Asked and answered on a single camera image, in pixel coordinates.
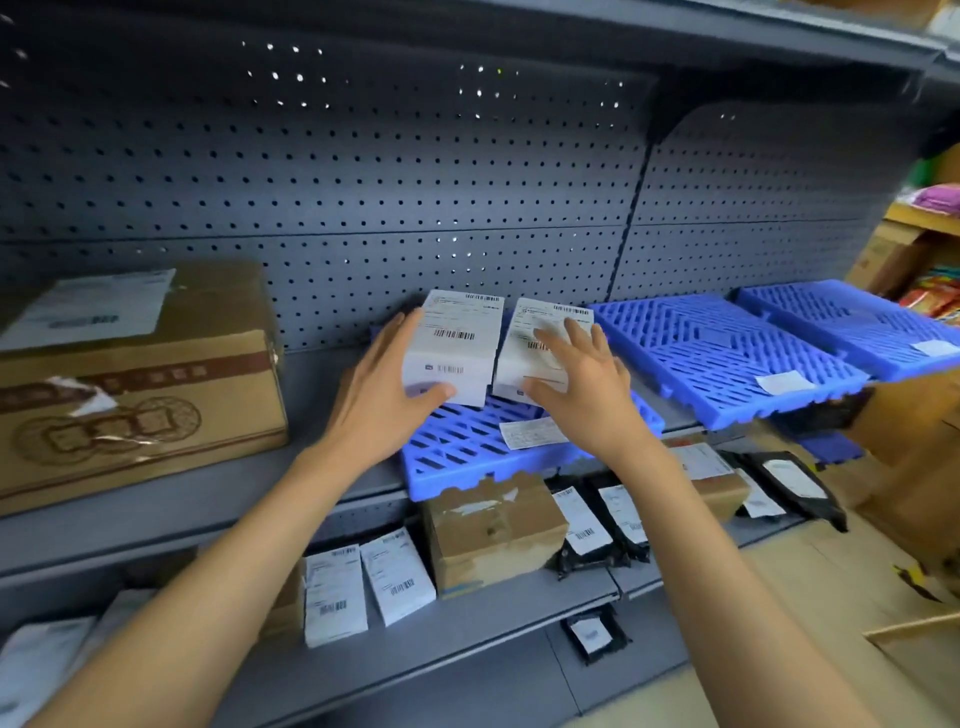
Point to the small taped cardboard box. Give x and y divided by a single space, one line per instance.
491 536

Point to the plain brown cardboard box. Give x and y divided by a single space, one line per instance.
885 259

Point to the person's right thumb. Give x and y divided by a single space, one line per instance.
541 390

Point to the wooden shelf unit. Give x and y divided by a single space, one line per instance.
922 450

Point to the white labelled parcel bag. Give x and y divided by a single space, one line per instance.
397 574
334 596

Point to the person's right little finger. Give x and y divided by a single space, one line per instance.
622 373

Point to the person's right forearm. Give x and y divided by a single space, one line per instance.
727 600

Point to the white paper label slip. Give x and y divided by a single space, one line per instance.
531 433
784 382
936 348

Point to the person's left thumb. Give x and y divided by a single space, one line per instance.
433 394

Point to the white labelled box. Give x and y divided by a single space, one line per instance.
525 337
461 337

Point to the person's right middle finger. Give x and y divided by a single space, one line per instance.
579 337

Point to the person's right hand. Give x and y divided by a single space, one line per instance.
596 405

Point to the small blue plastic pallet piece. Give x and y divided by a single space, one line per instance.
829 448

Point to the colourful snack packets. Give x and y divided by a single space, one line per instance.
934 296

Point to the pink packet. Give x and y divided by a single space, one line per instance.
937 199

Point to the small black labelled parcel bag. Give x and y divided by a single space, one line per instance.
596 634

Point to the brown labelled cardboard parcel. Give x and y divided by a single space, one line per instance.
724 487

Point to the person's left forearm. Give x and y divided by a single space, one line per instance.
202 592

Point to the white plastic mailer bag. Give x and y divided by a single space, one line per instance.
37 667

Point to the flat cardboard sheet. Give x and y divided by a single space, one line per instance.
919 660

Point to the large printed cardboard box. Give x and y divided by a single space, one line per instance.
150 375

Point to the grey metal pegboard shelf unit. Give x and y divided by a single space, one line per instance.
300 187

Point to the blue plastic slatted pallet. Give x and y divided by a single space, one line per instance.
712 352
847 319
465 450

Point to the person's left hand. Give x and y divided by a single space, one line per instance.
375 405

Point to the grey plastic mailer bag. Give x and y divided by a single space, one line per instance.
124 615

